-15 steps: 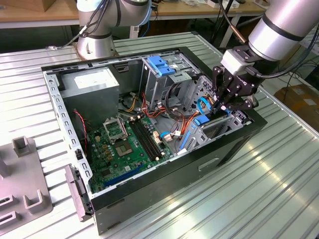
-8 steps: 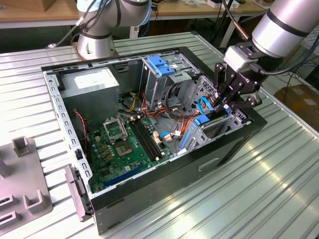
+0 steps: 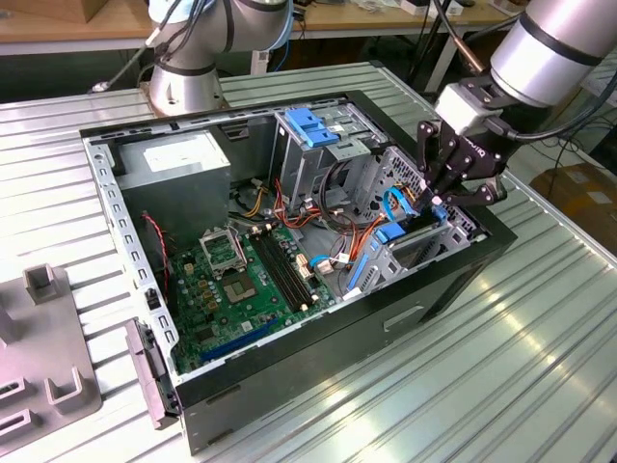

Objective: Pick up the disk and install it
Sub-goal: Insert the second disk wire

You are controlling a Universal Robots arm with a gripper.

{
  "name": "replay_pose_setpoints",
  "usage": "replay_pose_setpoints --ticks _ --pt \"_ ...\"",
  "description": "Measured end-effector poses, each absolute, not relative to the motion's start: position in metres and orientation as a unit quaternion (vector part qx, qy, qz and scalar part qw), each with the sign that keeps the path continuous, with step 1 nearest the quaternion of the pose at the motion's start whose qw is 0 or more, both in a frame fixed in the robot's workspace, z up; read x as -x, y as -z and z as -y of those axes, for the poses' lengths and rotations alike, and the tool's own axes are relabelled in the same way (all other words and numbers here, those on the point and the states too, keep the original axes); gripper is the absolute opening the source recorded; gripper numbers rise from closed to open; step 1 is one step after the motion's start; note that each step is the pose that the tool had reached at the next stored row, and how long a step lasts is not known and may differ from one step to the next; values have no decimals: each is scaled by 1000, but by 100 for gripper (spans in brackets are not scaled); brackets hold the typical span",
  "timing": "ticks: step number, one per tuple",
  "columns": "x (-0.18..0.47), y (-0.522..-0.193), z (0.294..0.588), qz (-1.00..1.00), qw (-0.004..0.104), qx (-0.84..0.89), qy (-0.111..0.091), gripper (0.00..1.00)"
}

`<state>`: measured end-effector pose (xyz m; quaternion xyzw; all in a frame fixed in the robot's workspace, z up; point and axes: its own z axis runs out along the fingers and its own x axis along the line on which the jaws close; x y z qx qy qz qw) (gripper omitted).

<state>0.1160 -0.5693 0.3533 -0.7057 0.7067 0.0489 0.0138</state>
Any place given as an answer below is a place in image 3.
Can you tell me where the metal slat side table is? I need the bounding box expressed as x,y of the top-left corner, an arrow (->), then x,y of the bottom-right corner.
580,52 -> 617,105

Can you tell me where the yellow orange wire bundle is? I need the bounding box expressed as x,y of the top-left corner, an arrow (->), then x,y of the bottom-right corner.
244,185 -> 272,218

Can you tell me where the grey metal disk bay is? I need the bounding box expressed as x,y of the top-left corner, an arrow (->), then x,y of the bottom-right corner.
344,206 -> 486,298

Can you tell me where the large cardboard box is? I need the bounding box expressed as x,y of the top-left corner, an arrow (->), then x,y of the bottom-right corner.
529,162 -> 617,232

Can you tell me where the CPU socket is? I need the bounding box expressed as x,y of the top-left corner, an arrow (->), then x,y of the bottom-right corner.
222,274 -> 264,306

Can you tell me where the red black twisted wire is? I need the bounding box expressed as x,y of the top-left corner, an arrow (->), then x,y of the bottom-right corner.
142,210 -> 173,295

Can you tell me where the black cable copper plug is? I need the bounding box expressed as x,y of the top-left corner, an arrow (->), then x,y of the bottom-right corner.
431,0 -> 486,73

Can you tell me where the green motherboard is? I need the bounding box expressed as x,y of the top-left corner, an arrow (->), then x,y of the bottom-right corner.
168,224 -> 338,375

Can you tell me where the black cable silver plug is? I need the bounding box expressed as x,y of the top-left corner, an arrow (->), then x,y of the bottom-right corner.
89,23 -> 165,94

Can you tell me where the short blue wire white plug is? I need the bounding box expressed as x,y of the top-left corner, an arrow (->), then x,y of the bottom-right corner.
308,255 -> 356,276

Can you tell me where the black RAM slot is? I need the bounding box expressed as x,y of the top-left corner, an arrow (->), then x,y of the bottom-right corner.
255,230 -> 309,310
249,231 -> 303,313
263,228 -> 315,306
270,226 -> 322,301

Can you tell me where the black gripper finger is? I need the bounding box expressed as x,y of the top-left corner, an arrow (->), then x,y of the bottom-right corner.
416,120 -> 465,214
433,174 -> 507,208

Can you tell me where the grey metal drive cage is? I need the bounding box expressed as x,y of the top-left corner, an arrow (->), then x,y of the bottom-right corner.
269,106 -> 390,218

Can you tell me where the blue plastic drive latch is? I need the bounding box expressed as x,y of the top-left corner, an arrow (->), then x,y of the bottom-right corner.
284,108 -> 341,150

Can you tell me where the grey plastic case bezel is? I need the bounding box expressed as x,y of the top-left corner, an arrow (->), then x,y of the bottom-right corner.
124,317 -> 182,430

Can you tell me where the black case fan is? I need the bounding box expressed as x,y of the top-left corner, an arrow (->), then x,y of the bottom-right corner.
142,214 -> 171,310

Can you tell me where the red orange power wire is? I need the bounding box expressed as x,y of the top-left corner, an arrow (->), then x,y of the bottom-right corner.
356,182 -> 435,261

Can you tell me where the wooden desk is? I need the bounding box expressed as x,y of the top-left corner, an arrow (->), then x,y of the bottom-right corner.
0,0 -> 526,93

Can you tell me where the grey parts rack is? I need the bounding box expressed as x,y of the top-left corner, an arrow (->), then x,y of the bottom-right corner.
0,262 -> 103,443

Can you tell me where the brown cardboard box on desk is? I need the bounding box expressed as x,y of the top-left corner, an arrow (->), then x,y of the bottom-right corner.
84,0 -> 151,24

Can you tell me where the grey power supply box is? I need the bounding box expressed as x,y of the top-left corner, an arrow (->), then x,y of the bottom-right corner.
113,128 -> 232,247

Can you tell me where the black open PC case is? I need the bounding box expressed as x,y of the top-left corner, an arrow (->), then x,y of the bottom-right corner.
78,89 -> 518,457

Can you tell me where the metal socket cover frame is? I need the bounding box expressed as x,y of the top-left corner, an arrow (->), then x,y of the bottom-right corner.
198,226 -> 248,279

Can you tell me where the long blue data wire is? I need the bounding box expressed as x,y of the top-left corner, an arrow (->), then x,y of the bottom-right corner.
382,186 -> 418,221

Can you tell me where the red orange wire bundle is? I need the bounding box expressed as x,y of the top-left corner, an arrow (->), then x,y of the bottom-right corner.
272,177 -> 372,242

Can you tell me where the blue expansion slot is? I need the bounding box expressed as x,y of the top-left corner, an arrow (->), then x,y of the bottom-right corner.
200,315 -> 280,366

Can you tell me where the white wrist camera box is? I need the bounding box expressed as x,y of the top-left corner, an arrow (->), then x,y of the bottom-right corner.
432,79 -> 513,137

